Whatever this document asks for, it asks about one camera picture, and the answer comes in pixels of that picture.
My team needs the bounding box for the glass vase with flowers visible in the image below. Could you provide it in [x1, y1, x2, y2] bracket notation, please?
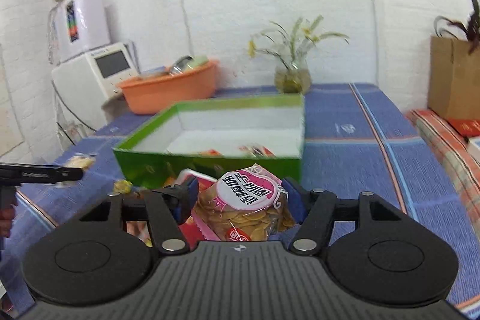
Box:
[247, 15, 350, 94]

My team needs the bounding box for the red box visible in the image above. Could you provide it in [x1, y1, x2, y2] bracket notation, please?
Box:
[448, 118, 480, 139]

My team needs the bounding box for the green cardboard box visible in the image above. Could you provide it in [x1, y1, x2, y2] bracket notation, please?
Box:
[113, 94, 305, 189]

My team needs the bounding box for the orange plastic basin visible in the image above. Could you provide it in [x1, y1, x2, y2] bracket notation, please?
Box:
[117, 60, 219, 115]

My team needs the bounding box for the orange plaid cloth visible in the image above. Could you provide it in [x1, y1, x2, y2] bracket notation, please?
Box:
[407, 110, 479, 232]

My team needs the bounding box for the yellow snack packet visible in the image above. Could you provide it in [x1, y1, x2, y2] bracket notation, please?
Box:
[63, 154, 96, 171]

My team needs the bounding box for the brown paper bag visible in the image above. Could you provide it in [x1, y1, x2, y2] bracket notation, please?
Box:
[427, 37, 480, 120]

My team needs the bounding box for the steel pot lid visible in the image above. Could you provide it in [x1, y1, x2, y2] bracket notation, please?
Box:
[168, 55, 193, 76]

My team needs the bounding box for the white appliance with screen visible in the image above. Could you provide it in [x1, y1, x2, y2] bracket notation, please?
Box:
[52, 42, 138, 132]

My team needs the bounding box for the white water purifier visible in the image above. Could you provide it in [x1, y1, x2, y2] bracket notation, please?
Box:
[54, 0, 111, 62]

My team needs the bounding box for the green plate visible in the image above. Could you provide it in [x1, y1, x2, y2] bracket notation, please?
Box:
[186, 55, 208, 70]

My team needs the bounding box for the person's left hand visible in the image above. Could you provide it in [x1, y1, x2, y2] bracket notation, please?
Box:
[0, 204, 16, 238]

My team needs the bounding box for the red snack packet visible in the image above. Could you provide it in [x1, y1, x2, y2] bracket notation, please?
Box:
[174, 169, 220, 249]

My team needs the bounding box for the chips bag with pink label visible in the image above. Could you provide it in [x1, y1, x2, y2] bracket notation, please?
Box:
[192, 164, 296, 242]

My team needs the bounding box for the blue checkered tablecloth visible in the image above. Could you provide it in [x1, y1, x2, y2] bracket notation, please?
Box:
[1, 84, 479, 319]

